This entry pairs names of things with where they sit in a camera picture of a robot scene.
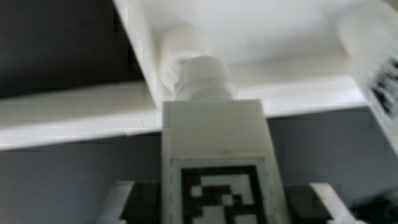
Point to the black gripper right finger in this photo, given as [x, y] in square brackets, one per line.
[342, 216]

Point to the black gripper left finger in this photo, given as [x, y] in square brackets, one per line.
[111, 215]

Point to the white square tabletop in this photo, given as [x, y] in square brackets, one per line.
[301, 45]

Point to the white table leg with tag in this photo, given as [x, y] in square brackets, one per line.
[379, 76]

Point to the white front barrier wall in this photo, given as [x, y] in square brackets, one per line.
[77, 115]

